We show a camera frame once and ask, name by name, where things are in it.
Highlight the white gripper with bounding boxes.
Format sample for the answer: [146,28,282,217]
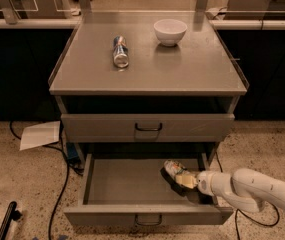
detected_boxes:
[175,171,232,197]

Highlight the crushed green 7up can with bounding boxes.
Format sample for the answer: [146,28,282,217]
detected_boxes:
[164,160,195,182]

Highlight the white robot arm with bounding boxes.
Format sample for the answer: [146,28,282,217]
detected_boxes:
[173,168,285,213]

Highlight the closed grey top drawer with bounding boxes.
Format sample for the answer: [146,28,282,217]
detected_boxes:
[61,114,234,143]

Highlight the open grey middle drawer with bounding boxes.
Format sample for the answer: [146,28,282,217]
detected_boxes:
[64,154,233,226]

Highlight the grey drawer cabinet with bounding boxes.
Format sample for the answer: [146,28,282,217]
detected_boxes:
[47,10,250,228]

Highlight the blue silver energy drink can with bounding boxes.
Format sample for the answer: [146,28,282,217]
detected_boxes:
[113,36,129,68]

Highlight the blue box under cabinet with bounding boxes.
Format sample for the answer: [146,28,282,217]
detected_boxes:
[66,142,79,160]

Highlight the white bowl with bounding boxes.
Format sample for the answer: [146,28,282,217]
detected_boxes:
[153,19,188,47]

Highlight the white paper sheet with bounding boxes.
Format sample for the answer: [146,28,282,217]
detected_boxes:
[20,121,60,150]

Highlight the black bar object on floor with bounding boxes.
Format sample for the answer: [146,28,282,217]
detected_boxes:
[0,201,22,240]

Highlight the black cable on right floor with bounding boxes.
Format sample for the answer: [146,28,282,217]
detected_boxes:
[215,152,281,240]

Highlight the black cable on floor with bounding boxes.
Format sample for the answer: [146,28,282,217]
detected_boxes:
[9,120,85,240]
[215,152,281,240]

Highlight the black cable on left floor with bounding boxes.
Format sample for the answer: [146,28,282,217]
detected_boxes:
[9,120,85,240]

